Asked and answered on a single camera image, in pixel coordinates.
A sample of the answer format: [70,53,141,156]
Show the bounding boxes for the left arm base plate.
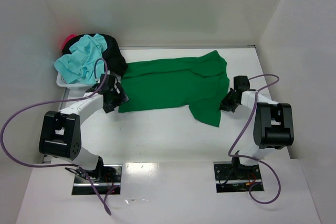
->
[71,164,122,196]

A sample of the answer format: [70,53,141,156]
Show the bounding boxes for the pink red t shirt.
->
[61,34,77,49]

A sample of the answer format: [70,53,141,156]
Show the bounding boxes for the green t shirt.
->
[119,50,229,127]

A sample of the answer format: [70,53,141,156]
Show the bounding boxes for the black t shirt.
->
[61,34,128,77]

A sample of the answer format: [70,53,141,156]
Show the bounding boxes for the light blue t shirt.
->
[54,34,108,85]

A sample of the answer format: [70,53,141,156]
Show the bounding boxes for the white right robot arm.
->
[219,76,294,174]

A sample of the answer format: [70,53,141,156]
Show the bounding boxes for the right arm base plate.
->
[214,162,264,193]

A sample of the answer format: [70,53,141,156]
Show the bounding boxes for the white plastic laundry basket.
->
[56,73,91,90]

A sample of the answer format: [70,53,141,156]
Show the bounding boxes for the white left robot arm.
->
[39,74,129,181]

